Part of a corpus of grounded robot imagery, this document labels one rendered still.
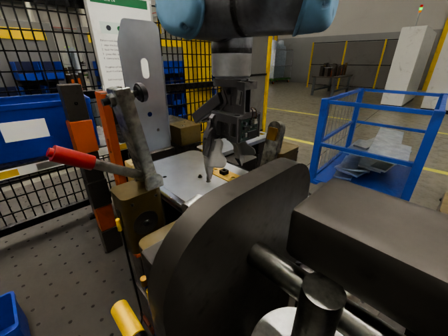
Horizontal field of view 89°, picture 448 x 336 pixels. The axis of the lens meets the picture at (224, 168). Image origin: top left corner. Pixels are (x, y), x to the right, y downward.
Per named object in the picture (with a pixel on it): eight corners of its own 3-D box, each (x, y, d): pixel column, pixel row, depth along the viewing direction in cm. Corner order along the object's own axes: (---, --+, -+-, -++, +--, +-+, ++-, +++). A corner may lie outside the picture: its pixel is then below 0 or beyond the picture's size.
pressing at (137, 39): (171, 146, 73) (159, 21, 59) (137, 155, 66) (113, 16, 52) (171, 145, 74) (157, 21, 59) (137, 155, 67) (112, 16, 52)
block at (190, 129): (204, 213, 91) (201, 123, 75) (188, 221, 86) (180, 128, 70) (192, 205, 96) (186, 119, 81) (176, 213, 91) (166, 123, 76)
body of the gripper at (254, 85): (235, 147, 44) (237, 81, 39) (207, 138, 50) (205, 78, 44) (260, 139, 49) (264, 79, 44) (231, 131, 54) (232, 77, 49)
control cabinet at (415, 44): (395, 98, 822) (420, 17, 717) (413, 100, 788) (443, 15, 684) (377, 107, 667) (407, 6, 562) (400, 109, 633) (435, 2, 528)
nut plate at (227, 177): (242, 177, 54) (242, 173, 53) (231, 183, 51) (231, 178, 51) (218, 167, 59) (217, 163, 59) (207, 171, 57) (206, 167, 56)
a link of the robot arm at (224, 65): (203, 53, 43) (233, 54, 48) (204, 79, 45) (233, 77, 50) (232, 53, 38) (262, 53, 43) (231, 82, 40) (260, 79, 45)
